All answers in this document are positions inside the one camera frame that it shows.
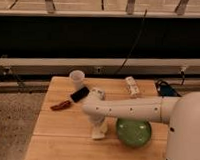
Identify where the translucent plastic cup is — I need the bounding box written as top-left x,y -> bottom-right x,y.
70,70 -> 85,91

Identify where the black rectangular block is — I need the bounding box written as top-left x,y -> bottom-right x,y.
71,87 -> 89,103

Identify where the white sponge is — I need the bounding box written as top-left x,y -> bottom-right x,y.
92,122 -> 108,140

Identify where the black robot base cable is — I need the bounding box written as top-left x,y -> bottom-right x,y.
154,79 -> 183,98

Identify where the black hanging cable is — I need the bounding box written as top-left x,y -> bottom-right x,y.
113,7 -> 149,77

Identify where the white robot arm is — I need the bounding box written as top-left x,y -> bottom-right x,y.
82,89 -> 200,160

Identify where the green ceramic bowl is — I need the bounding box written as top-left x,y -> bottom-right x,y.
115,118 -> 152,148

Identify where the red chili pepper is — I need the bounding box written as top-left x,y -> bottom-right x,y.
51,100 -> 72,111

